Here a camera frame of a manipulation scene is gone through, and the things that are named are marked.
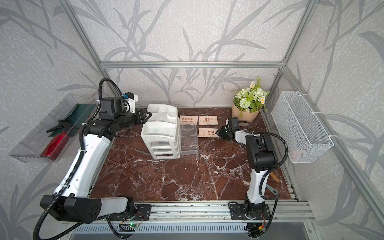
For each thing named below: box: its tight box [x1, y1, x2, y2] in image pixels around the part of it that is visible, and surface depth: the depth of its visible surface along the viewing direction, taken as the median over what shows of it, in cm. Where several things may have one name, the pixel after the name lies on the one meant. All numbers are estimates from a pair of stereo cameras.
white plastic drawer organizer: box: [140, 103, 182, 160], surface depth 84 cm
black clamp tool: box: [46, 120, 72, 133], surface depth 67 cm
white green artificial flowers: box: [233, 76, 270, 113], surface depth 88 cm
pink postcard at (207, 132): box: [198, 128, 219, 138], surface depth 107 cm
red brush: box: [40, 131, 70, 161], surface depth 59 cm
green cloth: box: [48, 103, 97, 137], surface depth 69 cm
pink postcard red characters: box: [179, 115, 198, 125], surface depth 117 cm
